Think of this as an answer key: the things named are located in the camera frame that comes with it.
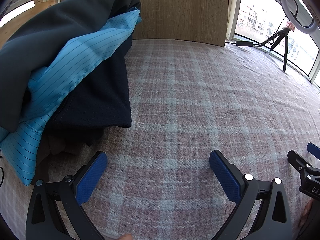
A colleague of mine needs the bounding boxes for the pink plaid blanket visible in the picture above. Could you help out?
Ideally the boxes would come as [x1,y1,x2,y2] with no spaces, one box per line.
[0,39,320,240]

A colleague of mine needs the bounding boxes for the person's left hand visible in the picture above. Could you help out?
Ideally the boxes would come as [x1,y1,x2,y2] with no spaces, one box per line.
[104,233,133,240]

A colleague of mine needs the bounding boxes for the brown garment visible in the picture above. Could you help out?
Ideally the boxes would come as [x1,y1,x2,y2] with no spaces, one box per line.
[37,130,88,175]

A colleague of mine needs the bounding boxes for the black tripod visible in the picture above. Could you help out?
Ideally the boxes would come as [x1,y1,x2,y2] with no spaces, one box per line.
[257,21,297,72]

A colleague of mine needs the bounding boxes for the wooden furniture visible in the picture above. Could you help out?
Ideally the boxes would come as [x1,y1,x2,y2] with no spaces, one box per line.
[0,0,60,48]

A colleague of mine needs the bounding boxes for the dark grey garment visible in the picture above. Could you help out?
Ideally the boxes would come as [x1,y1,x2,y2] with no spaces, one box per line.
[0,0,142,133]

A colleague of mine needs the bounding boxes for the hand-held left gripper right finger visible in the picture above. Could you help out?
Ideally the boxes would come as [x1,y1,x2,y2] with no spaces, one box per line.
[209,149,293,240]

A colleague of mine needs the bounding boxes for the wooden board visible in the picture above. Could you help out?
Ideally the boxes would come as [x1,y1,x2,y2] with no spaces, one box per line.
[60,0,229,47]

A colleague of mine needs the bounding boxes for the apartment buildings outside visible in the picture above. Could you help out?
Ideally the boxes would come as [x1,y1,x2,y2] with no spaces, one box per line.
[237,2,315,60]

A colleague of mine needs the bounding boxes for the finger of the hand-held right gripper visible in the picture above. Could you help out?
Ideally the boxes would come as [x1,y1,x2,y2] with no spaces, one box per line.
[287,150,313,172]
[306,142,320,160]

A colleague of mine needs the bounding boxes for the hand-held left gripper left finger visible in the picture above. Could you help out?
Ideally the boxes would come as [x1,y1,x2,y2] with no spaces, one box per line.
[26,151,108,240]

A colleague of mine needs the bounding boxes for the person's right hand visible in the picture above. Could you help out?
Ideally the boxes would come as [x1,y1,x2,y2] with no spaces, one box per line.
[299,200,315,230]

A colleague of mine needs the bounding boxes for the navy garment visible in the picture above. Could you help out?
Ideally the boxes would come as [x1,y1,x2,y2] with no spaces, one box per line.
[45,34,132,147]

